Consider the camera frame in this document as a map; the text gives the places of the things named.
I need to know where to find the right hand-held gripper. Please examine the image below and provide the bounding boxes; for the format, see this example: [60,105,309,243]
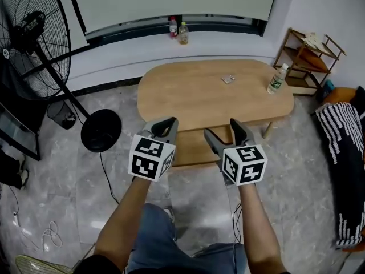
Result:
[204,118,268,187]

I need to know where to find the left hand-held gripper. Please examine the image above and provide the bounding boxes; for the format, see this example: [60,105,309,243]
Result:
[128,116,180,184]

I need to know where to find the person's right forearm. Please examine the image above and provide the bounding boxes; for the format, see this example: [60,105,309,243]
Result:
[238,183,286,274]

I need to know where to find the person's left forearm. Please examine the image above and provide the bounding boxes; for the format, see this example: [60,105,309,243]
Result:
[94,177,152,271]

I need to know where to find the wooden coffee table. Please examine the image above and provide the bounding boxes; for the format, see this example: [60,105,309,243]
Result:
[136,59,295,140]

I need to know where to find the clear green label water bottle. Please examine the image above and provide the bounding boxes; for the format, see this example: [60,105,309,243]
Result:
[266,63,290,95]

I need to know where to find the person's left shoe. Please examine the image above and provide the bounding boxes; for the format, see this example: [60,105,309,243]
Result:
[164,205,176,225]

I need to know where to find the person's shoe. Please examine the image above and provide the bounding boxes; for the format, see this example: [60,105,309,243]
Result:
[164,205,176,225]
[19,157,30,188]

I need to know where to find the wooden shelf rack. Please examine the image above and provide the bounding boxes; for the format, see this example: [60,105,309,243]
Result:
[273,27,347,96]

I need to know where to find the yellow drink bottle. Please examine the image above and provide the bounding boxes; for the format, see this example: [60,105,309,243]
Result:
[178,21,189,45]

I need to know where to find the black mesh waste bin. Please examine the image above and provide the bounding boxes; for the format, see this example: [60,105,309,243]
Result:
[46,100,77,130]

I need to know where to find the red label bottle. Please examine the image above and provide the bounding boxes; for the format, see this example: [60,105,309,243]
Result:
[169,16,178,39]

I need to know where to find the person's blue jeans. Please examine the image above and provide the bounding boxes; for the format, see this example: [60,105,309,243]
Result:
[127,203,249,274]

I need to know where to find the black white striped blanket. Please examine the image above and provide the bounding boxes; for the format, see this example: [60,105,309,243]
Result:
[315,86,365,247]

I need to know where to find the orange sofa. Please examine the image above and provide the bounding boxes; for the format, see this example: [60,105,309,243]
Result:
[313,86,365,253]

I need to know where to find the white roller blind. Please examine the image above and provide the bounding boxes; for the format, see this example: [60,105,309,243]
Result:
[71,0,279,34]

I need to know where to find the crumpled beige cloth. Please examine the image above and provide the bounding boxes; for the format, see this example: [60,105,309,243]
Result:
[301,32,326,53]

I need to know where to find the black framed monitor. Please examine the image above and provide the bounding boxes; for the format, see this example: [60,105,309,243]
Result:
[0,101,40,162]

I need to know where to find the person's black printed shirt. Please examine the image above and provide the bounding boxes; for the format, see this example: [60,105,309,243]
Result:
[72,254,123,274]

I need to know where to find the black standing fan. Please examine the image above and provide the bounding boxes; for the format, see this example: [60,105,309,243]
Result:
[0,0,123,154]

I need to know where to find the black fan power cable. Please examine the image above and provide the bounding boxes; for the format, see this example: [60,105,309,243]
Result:
[99,152,120,206]

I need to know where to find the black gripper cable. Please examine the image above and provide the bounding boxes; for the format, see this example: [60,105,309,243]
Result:
[232,203,244,245]

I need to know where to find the black window frame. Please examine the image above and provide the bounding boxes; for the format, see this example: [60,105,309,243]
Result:
[66,0,269,47]

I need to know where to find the white floor cable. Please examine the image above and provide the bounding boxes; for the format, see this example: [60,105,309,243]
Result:
[17,220,63,252]

